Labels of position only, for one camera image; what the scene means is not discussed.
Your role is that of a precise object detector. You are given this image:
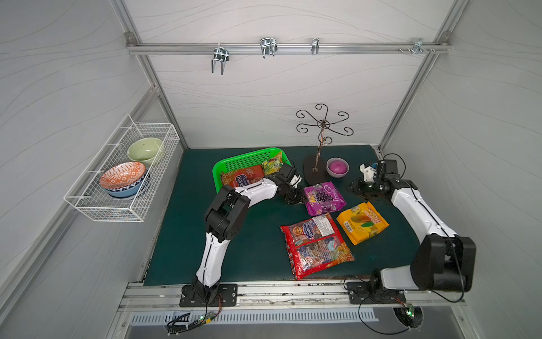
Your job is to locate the aluminium front frame rail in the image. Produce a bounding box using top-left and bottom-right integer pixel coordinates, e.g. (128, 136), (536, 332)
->
(118, 277), (467, 312)

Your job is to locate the metal corner hook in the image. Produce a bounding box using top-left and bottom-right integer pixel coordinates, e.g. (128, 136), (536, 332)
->
(397, 38), (433, 56)

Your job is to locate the blue bowl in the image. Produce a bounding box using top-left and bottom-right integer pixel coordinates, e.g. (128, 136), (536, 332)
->
(103, 177), (145, 199)

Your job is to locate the small metal hook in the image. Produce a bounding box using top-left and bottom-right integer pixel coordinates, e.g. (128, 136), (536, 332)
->
(311, 38), (320, 55)

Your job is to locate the white wire wall basket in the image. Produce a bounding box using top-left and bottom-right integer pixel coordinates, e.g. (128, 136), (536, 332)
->
(64, 115), (179, 223)

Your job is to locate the red cookie bag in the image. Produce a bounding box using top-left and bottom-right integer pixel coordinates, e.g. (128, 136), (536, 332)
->
(220, 165), (265, 188)

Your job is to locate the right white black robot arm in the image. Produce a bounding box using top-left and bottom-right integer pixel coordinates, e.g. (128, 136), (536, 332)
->
(353, 159), (477, 293)

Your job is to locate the purple small bowl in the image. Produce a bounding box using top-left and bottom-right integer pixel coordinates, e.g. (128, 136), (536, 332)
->
(326, 158), (349, 178)

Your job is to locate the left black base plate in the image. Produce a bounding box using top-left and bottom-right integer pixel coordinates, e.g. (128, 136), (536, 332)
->
(179, 281), (238, 308)

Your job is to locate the yellow orange snack bag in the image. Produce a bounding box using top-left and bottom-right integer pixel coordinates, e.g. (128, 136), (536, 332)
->
(337, 203), (389, 245)

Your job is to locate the left cable bundle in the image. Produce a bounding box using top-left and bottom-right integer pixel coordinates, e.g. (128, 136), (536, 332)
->
(164, 292), (224, 336)

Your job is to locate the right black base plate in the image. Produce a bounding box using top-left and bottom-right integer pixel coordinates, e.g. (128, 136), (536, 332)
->
(342, 280), (407, 305)

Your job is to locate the green plastic basket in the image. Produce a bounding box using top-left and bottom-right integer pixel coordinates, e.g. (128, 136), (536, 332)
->
(212, 148), (289, 192)

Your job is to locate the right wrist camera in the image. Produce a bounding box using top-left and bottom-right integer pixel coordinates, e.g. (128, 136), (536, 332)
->
(359, 162), (378, 182)

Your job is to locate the green Fox's candy bag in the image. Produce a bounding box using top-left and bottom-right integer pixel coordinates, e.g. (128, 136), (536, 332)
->
(262, 152), (283, 176)

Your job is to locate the orange patterned bowl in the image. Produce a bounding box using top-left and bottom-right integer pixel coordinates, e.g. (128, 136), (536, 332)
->
(99, 162), (146, 189)

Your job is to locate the large red candy bag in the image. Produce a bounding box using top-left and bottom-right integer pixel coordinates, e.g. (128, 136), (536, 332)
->
(280, 213), (354, 281)

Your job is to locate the metal loop hook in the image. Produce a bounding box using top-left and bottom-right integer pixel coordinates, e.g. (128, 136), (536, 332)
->
(260, 38), (277, 59)

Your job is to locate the black metal mug tree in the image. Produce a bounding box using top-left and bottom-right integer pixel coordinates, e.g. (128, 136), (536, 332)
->
(296, 103), (354, 186)

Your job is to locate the right black cable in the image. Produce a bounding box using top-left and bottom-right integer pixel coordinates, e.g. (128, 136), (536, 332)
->
(357, 296), (424, 336)

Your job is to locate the metal double hook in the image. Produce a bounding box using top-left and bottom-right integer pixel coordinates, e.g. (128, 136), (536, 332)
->
(211, 47), (230, 75)

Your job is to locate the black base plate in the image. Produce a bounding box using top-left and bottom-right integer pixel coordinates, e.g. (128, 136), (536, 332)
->
(342, 280), (407, 305)
(179, 281), (238, 308)

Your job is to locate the purple snack bag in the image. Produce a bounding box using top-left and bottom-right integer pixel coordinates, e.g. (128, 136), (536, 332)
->
(303, 182), (347, 217)

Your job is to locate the light green bowl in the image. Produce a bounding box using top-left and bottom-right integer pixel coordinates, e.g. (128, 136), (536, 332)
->
(127, 137), (163, 168)

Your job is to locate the white perforated vent strip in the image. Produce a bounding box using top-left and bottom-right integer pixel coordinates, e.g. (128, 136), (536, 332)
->
(130, 307), (379, 326)

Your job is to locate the aluminium wall rail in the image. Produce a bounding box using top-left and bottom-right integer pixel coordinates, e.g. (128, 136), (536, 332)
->
(127, 41), (452, 57)

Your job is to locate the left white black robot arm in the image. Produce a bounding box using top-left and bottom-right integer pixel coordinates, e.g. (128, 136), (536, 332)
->
(192, 164), (303, 302)

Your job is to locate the dark green table mat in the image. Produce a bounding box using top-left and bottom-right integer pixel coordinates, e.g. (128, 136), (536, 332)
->
(144, 148), (419, 286)

